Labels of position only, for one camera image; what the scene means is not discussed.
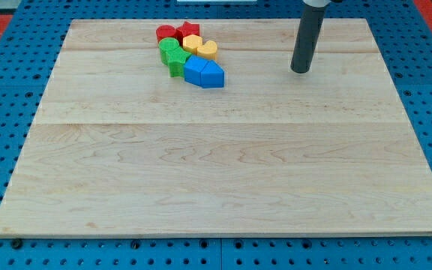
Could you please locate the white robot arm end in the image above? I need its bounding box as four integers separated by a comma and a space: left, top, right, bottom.
303, 0, 332, 8

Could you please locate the green circle block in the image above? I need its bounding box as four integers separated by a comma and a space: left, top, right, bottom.
158, 37, 179, 65

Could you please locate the red circle block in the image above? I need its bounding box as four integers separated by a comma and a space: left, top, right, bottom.
155, 25, 176, 42

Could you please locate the blue pentagon block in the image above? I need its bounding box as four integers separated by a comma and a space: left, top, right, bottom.
200, 60, 225, 88

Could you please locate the blue cube block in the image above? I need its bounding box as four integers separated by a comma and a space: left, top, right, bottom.
184, 55, 209, 86

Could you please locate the yellow heart block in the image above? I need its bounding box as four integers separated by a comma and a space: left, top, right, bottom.
196, 40, 218, 61

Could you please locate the green star block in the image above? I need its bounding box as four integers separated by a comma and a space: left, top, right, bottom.
166, 47, 193, 77

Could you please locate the yellow hexagon block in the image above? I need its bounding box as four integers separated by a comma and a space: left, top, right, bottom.
182, 34, 203, 55

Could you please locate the wooden board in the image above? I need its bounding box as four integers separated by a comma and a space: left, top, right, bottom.
0, 19, 432, 239

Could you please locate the red star block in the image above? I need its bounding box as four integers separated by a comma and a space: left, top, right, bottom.
175, 21, 200, 44

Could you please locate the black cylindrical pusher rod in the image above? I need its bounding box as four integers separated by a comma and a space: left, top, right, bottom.
290, 4, 328, 74

